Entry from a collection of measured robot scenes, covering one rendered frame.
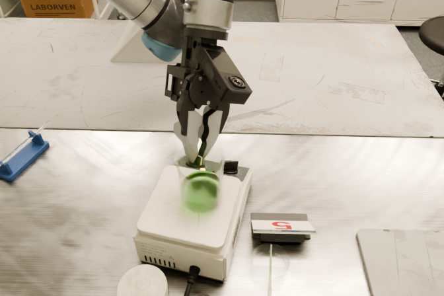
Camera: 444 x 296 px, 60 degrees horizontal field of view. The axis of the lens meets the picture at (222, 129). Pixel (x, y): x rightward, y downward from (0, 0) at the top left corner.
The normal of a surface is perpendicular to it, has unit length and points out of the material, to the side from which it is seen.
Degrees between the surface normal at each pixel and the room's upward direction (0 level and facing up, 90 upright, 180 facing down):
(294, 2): 90
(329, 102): 0
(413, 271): 0
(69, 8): 91
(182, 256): 90
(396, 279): 0
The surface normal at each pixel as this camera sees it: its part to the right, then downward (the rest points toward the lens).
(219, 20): 0.48, 0.26
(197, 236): 0.00, -0.74
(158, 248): -0.25, 0.65
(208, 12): 0.06, 0.23
